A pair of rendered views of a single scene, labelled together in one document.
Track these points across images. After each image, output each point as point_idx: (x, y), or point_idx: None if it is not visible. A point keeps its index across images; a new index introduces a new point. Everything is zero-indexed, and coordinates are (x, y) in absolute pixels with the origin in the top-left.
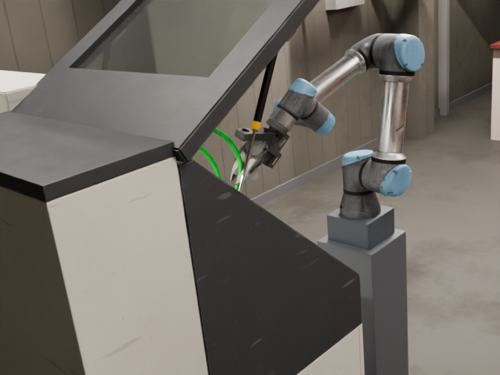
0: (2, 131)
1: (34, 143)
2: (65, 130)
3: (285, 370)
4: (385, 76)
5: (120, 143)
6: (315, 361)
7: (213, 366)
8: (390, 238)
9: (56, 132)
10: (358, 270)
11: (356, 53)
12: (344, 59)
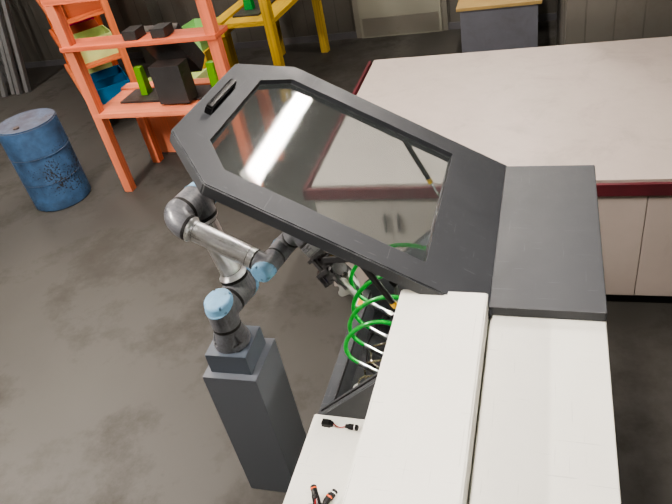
0: (541, 253)
1: (549, 214)
2: (517, 220)
3: None
4: (214, 217)
5: (523, 179)
6: None
7: None
8: None
9: (523, 222)
10: (274, 360)
11: (197, 218)
12: (203, 225)
